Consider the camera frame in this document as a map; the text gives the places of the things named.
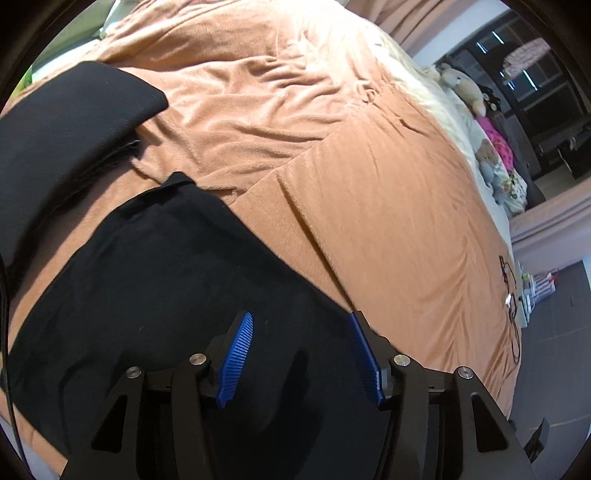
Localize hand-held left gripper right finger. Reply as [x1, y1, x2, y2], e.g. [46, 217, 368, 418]
[348, 310, 539, 480]

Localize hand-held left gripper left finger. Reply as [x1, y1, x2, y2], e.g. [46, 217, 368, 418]
[60, 310, 254, 480]

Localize black pants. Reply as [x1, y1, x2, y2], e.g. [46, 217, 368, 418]
[7, 172, 402, 480]
[0, 61, 169, 259]

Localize folded black pants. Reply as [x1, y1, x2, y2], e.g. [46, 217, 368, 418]
[0, 61, 169, 259]

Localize orange blanket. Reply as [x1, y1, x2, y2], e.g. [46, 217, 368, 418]
[9, 0, 525, 476]

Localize white nightstand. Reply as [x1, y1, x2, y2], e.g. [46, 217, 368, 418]
[517, 263, 539, 328]

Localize striped gift bag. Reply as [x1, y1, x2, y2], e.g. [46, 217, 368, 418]
[531, 272, 559, 305]

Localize white patterned cloth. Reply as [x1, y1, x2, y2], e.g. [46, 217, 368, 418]
[501, 168, 529, 213]

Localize pink curtain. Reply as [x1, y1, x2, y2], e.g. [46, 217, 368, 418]
[510, 178, 591, 273]
[344, 0, 518, 51]

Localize brown teddy bear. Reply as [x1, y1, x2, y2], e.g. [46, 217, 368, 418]
[475, 138, 509, 204]

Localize pink cloth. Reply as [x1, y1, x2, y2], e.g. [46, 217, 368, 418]
[475, 115, 513, 169]

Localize black plush toy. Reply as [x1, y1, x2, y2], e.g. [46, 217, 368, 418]
[480, 88, 502, 114]

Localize beige plush toy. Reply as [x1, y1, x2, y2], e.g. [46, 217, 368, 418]
[436, 62, 488, 116]

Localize floral hanging garment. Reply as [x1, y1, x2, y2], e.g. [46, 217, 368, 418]
[503, 39, 552, 70]

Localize black cable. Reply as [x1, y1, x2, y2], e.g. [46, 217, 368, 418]
[499, 256, 522, 365]

